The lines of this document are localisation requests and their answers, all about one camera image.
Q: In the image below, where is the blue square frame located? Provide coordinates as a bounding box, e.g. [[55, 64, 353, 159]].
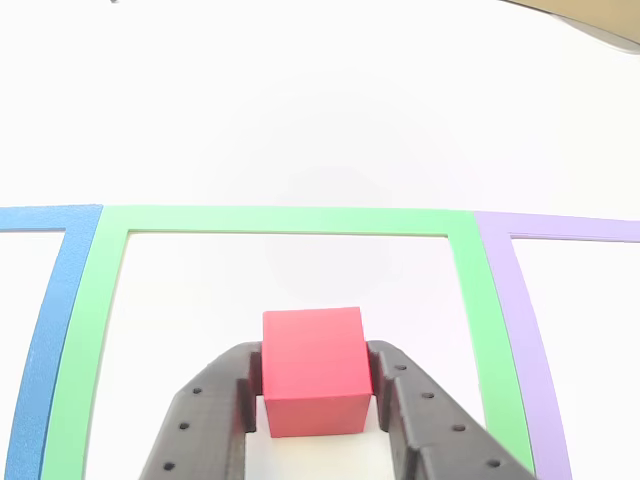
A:
[[0, 203, 105, 480]]

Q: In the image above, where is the purple square frame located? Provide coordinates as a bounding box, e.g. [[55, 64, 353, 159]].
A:
[[472, 209, 640, 480]]

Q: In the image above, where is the green square frame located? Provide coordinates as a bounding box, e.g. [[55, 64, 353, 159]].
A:
[[39, 204, 537, 480]]

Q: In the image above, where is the brown cardboard box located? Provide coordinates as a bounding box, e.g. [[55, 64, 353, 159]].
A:
[[519, 0, 640, 44]]

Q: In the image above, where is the small red cube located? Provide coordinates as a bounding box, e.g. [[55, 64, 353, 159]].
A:
[[261, 306, 375, 440]]

